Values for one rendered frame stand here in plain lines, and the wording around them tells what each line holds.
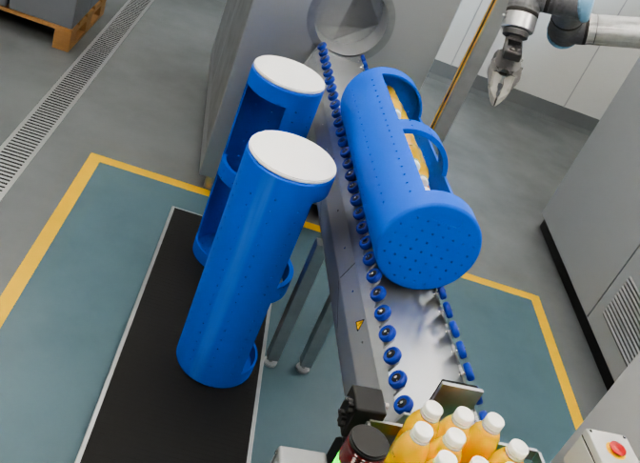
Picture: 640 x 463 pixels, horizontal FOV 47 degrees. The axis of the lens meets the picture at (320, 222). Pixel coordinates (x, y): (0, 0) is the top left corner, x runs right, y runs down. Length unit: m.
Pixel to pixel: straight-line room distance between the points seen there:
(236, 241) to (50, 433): 0.88
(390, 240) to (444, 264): 0.17
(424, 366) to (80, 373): 1.37
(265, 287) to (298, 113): 0.71
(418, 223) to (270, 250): 0.54
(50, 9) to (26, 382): 2.73
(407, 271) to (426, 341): 0.20
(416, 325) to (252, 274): 0.59
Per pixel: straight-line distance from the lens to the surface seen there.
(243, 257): 2.28
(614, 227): 4.27
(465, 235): 1.95
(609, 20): 2.29
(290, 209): 2.16
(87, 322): 2.96
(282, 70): 2.79
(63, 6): 4.84
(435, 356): 1.90
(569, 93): 7.25
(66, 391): 2.72
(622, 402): 2.34
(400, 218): 1.88
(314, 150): 2.30
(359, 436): 1.13
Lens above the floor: 2.04
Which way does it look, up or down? 31 degrees down
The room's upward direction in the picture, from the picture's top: 23 degrees clockwise
